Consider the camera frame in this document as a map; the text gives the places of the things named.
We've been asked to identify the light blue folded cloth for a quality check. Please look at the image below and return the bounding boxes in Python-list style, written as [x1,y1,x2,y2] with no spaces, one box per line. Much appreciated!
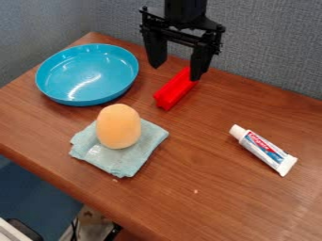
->
[68,118,171,179]

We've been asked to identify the blue plastic plate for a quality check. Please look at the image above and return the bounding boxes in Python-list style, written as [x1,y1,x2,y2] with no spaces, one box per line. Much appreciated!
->
[34,43,139,106]

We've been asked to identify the white toothpaste tube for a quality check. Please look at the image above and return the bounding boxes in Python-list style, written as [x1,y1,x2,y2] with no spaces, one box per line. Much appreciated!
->
[228,124,298,177]

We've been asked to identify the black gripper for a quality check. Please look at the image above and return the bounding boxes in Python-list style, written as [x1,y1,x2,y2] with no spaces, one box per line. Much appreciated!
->
[139,0,225,81]

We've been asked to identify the orange egg-shaped sponge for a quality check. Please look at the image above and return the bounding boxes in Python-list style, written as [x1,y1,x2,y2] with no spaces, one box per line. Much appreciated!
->
[96,104,140,149]

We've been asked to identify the red plastic block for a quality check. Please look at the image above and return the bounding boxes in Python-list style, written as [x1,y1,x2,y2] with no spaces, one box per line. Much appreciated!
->
[153,67,197,110]

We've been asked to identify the objects under table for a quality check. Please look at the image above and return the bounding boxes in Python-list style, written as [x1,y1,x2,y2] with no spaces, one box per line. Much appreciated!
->
[0,207,121,241]

